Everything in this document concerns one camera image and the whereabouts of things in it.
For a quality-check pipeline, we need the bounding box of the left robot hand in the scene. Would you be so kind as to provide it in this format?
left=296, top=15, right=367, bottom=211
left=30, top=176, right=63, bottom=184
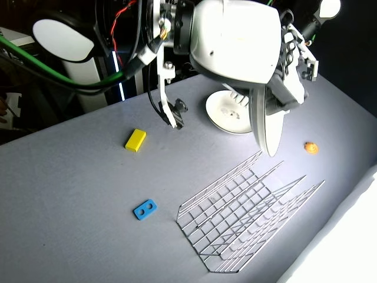
left=229, top=90, right=251, bottom=107

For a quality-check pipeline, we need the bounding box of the yellow rectangular block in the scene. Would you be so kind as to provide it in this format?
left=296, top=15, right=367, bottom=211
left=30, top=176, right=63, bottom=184
left=124, top=128, right=147, bottom=153

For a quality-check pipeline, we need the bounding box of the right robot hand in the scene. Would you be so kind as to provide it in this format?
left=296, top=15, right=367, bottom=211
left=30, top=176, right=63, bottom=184
left=190, top=0, right=320, bottom=116

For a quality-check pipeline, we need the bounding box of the green cable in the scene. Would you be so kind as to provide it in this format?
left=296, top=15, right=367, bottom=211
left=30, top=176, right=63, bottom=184
left=0, top=35, right=124, bottom=89

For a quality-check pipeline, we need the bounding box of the blue block with two holes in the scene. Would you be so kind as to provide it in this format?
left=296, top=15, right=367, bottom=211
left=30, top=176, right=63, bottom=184
left=133, top=199, right=158, bottom=221

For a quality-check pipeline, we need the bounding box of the thick black cable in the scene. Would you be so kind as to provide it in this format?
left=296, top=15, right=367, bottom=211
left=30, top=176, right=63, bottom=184
left=0, top=52, right=148, bottom=96

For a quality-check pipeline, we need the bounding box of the white plate with dark rim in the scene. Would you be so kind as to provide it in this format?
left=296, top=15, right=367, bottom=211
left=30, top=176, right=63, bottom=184
left=205, top=90, right=257, bottom=135
left=249, top=85, right=285, bottom=158

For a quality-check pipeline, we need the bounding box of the robot column with light strip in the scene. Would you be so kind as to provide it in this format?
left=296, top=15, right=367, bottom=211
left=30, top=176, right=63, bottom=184
left=63, top=51, right=126, bottom=113

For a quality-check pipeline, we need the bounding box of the silver wire plate rack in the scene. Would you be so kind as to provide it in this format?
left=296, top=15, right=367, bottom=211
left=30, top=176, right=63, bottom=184
left=176, top=150, right=326, bottom=274

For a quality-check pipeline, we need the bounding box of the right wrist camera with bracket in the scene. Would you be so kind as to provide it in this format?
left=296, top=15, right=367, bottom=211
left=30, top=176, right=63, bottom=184
left=156, top=44, right=189, bottom=130

